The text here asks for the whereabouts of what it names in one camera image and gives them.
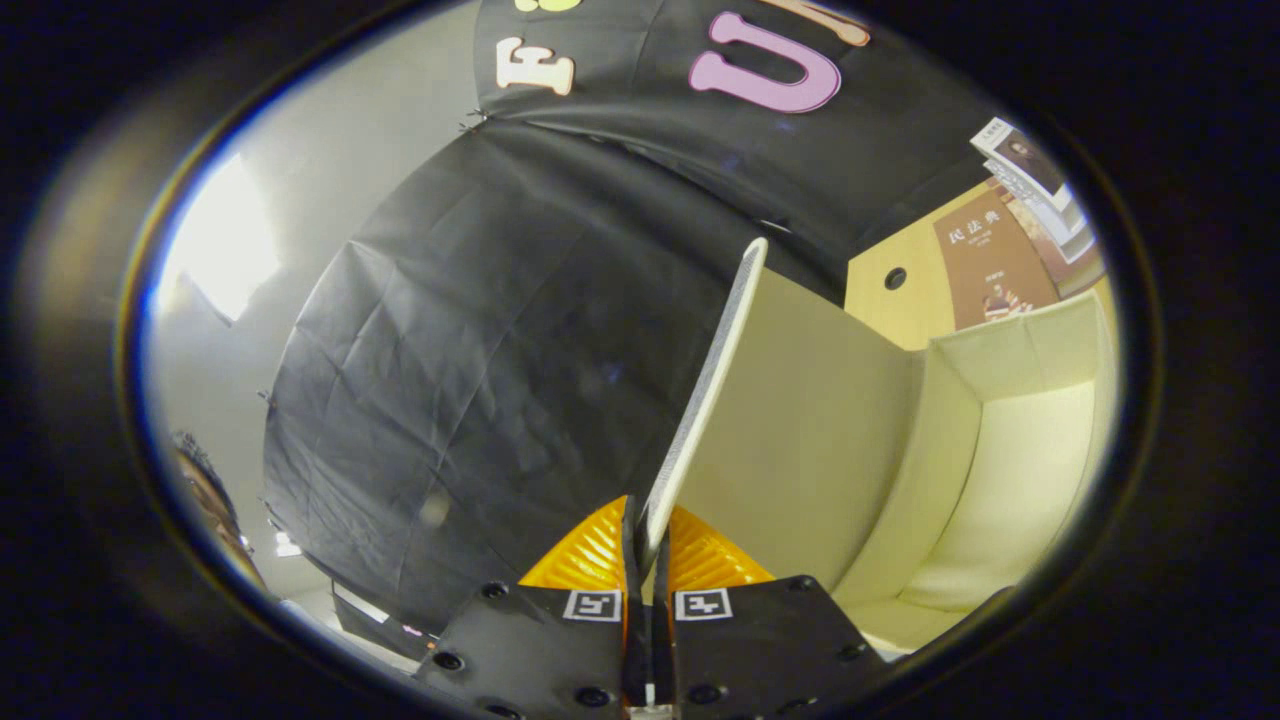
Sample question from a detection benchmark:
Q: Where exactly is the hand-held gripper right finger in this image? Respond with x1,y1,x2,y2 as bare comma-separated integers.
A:
650,505,891,720

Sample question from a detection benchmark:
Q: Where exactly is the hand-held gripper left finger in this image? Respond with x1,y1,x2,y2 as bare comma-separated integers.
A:
415,495,651,720

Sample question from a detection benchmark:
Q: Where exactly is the beige fabric storage box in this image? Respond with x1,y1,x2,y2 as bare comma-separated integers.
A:
638,237,1119,656

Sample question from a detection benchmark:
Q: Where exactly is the black backdrop cloth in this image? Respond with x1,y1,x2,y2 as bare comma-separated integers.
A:
262,0,1011,636

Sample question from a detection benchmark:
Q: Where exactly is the brown cover book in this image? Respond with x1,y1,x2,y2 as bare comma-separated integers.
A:
933,190,1061,331

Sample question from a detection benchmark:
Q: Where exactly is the thick white book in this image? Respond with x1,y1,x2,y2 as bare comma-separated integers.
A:
988,168,1087,237
1008,198,1107,293

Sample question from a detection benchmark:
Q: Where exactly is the ceiling light panel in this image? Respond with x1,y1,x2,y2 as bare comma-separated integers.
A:
160,150,283,323

